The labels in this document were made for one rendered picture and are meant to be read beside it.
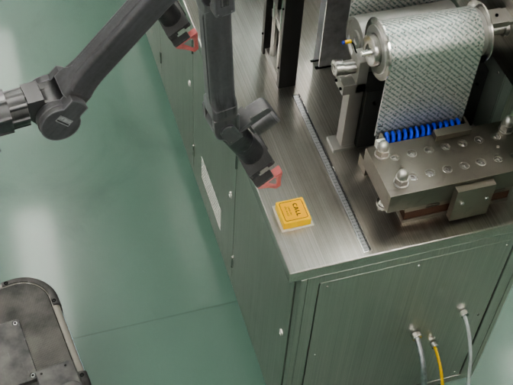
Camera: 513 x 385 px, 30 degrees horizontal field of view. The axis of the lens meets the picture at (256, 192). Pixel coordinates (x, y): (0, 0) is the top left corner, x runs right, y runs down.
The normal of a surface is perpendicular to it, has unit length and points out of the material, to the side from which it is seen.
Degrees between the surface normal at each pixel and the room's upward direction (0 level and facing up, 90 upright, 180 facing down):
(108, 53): 88
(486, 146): 0
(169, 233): 0
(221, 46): 90
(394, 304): 90
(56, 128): 90
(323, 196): 0
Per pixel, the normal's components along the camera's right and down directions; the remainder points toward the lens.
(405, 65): 0.29, 0.74
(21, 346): 0.04, -0.64
